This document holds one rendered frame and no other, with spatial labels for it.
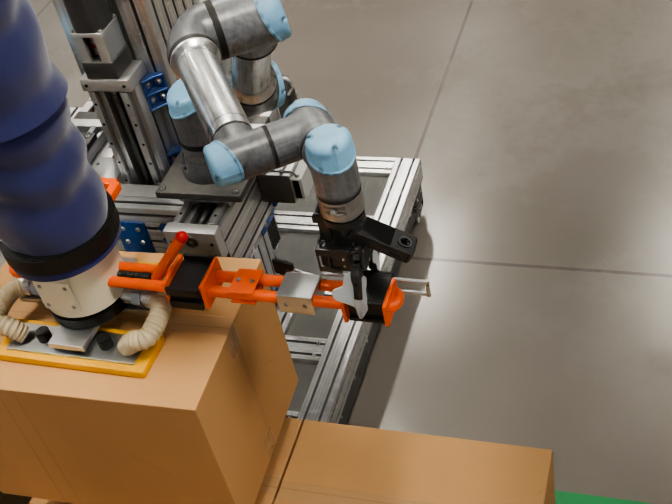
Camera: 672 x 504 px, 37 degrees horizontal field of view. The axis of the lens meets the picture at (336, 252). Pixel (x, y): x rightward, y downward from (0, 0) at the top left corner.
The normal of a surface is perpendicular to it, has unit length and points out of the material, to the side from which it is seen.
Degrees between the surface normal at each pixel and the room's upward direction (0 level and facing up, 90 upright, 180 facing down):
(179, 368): 0
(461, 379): 0
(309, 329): 0
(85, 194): 75
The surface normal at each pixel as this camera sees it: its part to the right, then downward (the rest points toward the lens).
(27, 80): 0.84, 0.36
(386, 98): -0.18, -0.73
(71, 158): 0.76, 0.00
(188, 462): -0.26, 0.69
